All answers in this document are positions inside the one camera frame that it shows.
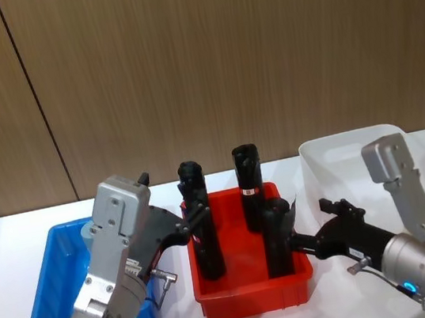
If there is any gripper cable with plug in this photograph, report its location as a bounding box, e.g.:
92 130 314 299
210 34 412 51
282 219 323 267
140 265 184 312
344 248 425 318

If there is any right gripper cable with plug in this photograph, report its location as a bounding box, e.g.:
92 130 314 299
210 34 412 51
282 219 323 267
344 248 425 318

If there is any black tube with white label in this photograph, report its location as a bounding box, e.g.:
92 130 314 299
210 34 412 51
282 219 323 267
229 142 273 236

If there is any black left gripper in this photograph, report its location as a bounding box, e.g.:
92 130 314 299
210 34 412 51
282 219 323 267
113 163 220 285

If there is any black tube with ribbed cap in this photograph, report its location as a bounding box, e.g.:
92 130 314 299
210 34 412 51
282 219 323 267
174 158 229 284

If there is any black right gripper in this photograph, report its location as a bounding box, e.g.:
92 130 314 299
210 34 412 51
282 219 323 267
284 187 402 280

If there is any red plastic bin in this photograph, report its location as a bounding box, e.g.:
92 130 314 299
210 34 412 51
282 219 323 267
178 176 321 318

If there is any white plastic bin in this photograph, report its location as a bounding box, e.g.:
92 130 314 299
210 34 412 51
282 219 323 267
296 118 425 268

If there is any left gripper cable with plug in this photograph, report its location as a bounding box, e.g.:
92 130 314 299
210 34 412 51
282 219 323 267
140 265 184 312

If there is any black tube with loose flap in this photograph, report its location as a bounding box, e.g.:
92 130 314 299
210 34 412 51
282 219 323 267
256 193 309 280

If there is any blue plastic bin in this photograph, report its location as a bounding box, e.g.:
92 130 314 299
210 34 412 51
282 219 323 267
13 210 158 318

